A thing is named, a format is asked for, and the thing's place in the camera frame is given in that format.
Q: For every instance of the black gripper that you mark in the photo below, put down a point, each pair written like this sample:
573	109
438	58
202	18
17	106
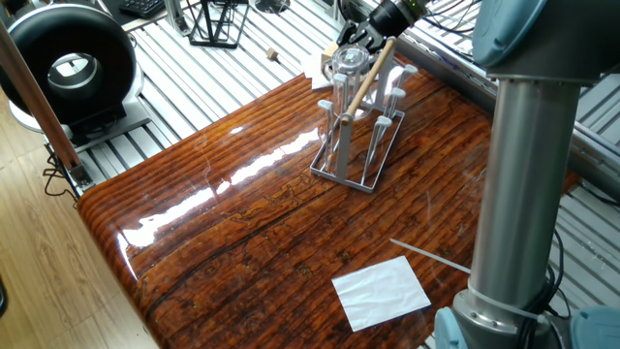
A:
392	17

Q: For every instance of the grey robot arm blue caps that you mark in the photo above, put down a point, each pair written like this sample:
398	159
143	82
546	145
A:
533	174

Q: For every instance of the small wooden cube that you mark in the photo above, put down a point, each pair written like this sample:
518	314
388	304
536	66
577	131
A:
273	53

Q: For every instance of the black keyboard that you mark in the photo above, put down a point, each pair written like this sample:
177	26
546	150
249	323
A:
140	7

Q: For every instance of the flat white paper sheet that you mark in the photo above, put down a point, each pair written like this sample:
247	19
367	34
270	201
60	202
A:
381	291

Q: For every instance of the black round fan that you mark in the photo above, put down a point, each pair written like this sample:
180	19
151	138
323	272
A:
29	39

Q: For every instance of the brown wooden post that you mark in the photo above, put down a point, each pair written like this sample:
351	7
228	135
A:
39	97

